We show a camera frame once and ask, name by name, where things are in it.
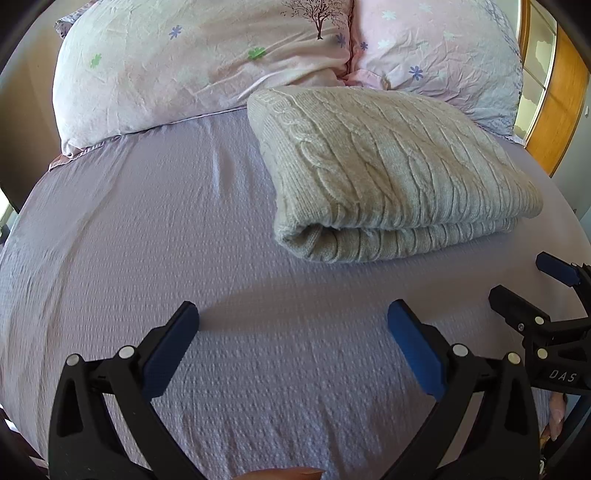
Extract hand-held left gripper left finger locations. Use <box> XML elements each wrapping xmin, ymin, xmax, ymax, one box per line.
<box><xmin>48</xmin><ymin>301</ymin><xmax>200</xmax><ymax>480</ymax></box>

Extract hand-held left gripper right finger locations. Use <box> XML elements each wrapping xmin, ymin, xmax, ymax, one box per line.
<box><xmin>387</xmin><ymin>299</ymin><xmax>541</xmax><ymax>480</ymax></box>

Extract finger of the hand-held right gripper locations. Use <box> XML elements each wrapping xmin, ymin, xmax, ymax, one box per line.
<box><xmin>536</xmin><ymin>251</ymin><xmax>591</xmax><ymax>289</ymax></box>
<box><xmin>488</xmin><ymin>285</ymin><xmax>552</xmax><ymax>335</ymax></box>

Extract grey cable knit sweater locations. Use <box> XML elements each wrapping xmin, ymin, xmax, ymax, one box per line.
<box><xmin>247</xmin><ymin>87</ymin><xmax>544</xmax><ymax>265</ymax></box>

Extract person's right hand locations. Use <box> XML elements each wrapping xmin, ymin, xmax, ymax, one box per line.
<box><xmin>540</xmin><ymin>395</ymin><xmax>570</xmax><ymax>442</ymax></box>

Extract person's left hand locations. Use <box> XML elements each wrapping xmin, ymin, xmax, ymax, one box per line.
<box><xmin>238</xmin><ymin>467</ymin><xmax>326</xmax><ymax>480</ymax></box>

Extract purple bed sheet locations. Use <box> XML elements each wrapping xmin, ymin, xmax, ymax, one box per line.
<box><xmin>0</xmin><ymin>105</ymin><xmax>591</xmax><ymax>480</ymax></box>

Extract wooden cabinet with glass panels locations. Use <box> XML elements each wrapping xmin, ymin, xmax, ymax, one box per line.
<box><xmin>516</xmin><ymin>0</ymin><xmax>591</xmax><ymax>177</ymax></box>

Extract pink flower print pillow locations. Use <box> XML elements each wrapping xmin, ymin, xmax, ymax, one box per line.
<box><xmin>344</xmin><ymin>0</ymin><xmax>526</xmax><ymax>138</ymax></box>

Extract pink tree print pillow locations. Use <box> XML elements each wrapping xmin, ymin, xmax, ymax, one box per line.
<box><xmin>53</xmin><ymin>0</ymin><xmax>355</xmax><ymax>158</ymax></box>

